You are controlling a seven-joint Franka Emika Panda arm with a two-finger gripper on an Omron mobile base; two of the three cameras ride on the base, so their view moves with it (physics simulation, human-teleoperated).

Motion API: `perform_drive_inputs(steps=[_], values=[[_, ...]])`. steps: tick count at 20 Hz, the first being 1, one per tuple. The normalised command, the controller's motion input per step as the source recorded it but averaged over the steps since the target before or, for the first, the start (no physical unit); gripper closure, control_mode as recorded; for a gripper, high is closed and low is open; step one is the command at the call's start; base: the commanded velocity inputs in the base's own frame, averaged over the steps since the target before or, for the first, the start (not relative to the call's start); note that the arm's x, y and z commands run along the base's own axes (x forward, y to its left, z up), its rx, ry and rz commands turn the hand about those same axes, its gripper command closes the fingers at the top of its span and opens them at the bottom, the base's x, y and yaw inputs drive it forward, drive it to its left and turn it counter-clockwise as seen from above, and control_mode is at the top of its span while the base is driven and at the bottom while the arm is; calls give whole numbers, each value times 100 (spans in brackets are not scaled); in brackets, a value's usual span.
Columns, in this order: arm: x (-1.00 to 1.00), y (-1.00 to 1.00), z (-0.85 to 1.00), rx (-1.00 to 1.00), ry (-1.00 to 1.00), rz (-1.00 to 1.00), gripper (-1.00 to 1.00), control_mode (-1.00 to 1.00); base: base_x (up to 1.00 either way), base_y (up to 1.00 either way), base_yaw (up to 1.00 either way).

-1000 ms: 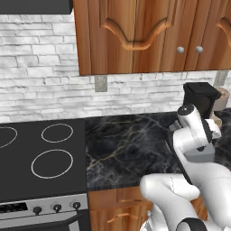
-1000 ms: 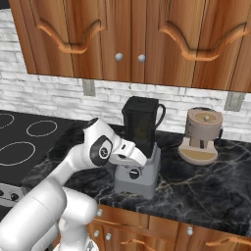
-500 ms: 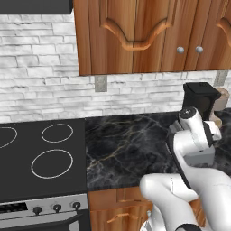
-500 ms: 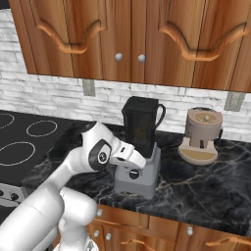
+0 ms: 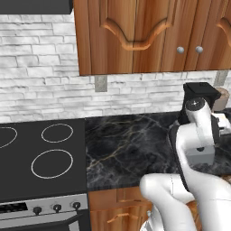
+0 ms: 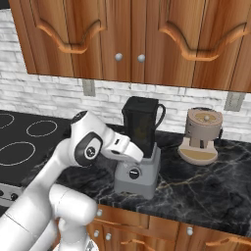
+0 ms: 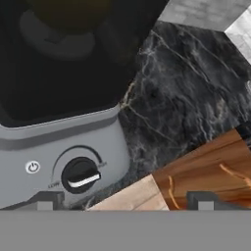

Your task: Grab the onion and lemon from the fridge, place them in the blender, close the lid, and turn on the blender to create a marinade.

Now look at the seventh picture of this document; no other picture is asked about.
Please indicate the black blender dial knob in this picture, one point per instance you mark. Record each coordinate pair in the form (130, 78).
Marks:
(80, 175)

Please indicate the grey blender with black jar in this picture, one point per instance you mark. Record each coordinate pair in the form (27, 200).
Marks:
(59, 98)

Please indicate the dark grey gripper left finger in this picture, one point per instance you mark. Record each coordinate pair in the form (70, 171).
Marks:
(45, 200)

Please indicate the brown wooden cupboard front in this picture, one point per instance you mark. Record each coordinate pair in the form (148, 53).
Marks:
(209, 170)

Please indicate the white blender power button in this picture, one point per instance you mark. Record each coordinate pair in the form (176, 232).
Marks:
(33, 167)

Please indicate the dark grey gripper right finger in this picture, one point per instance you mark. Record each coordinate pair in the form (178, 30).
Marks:
(202, 200)

